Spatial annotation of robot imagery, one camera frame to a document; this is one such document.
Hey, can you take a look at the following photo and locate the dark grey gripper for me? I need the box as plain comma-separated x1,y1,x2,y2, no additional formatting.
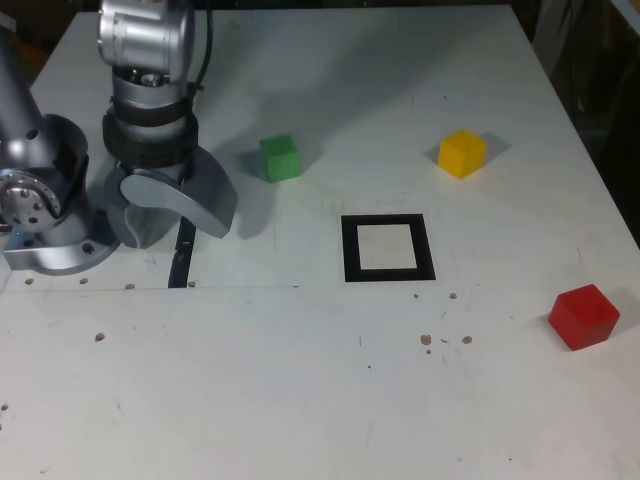
103,144,238,250

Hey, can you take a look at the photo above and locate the green cube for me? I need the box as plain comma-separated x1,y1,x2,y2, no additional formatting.
258,134,301,184

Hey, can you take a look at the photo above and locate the yellow cube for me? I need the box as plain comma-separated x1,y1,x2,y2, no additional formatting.
437,128,489,180

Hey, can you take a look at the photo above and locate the red cube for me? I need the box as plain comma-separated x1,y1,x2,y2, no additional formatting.
547,283,622,353

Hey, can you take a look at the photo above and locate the black tape square outline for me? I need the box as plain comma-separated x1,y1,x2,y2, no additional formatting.
340,213,437,284

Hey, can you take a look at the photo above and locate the black tape strip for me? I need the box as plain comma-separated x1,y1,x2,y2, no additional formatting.
167,217,197,290

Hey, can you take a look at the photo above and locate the black cable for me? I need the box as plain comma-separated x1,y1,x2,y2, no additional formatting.
188,0,215,109

